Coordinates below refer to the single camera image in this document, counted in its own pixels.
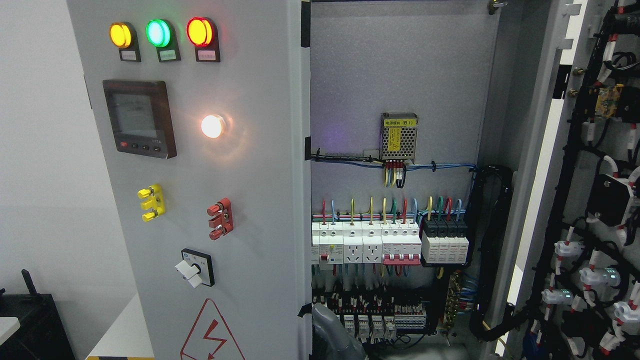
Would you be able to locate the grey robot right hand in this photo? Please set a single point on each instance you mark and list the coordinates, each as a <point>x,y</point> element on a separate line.
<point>340,344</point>

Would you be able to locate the grey cabinet door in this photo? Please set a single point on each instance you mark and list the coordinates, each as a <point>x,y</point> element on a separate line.
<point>576,279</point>
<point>254,75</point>

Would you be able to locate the white socket breaker row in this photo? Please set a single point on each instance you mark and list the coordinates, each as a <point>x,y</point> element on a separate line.
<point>364,242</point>

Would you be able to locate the red high voltage warning sticker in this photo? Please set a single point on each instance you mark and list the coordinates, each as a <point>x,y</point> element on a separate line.
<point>210,337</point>

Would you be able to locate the black white surge protector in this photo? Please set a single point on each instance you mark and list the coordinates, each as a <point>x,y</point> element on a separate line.
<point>444,242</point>

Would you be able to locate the metal mesh power supply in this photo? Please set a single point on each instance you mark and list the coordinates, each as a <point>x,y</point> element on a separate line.
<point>399,131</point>

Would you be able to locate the white glowing indicator light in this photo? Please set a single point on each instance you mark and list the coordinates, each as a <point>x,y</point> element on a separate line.
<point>213,126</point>

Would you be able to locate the black box on left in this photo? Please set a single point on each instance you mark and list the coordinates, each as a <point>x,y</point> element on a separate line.
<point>40,334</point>

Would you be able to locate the black digital power meter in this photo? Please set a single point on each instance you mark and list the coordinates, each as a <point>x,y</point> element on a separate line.
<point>140,117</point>

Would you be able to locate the red indicator light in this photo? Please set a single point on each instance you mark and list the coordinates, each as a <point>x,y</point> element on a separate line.
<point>200,31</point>

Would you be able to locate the green indicator light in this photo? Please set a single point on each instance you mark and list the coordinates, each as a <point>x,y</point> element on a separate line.
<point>158,33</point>

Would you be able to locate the yellow indicator light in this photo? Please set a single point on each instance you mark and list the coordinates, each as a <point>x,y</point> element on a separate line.
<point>122,35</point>

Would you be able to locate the white rotary selector switch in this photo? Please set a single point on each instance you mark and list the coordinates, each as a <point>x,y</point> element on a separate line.
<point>196,268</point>

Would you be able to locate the red terminal post block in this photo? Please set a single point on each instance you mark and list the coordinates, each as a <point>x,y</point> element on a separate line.
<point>221,221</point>

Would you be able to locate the yellow terminal post block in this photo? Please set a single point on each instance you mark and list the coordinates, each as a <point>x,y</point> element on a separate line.
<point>153,201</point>

